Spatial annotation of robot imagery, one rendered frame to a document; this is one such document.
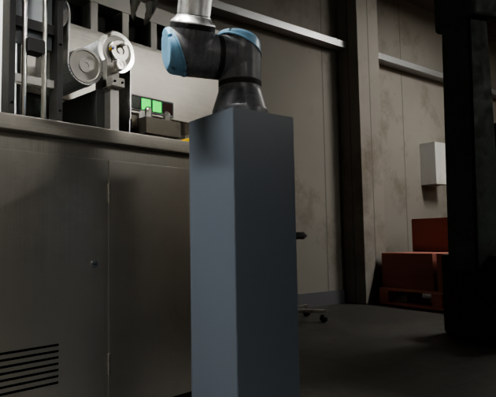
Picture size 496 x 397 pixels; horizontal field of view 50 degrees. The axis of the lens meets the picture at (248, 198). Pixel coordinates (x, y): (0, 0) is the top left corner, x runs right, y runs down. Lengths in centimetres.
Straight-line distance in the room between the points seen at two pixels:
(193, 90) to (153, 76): 23
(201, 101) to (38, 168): 134
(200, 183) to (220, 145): 12
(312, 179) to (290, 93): 77
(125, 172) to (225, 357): 63
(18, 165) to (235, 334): 69
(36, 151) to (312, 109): 362
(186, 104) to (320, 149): 242
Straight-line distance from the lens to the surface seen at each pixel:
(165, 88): 255
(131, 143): 162
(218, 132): 135
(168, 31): 141
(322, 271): 479
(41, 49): 173
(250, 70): 143
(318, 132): 487
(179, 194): 174
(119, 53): 201
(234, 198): 128
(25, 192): 148
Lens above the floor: 58
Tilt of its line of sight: 4 degrees up
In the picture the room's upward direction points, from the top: 1 degrees counter-clockwise
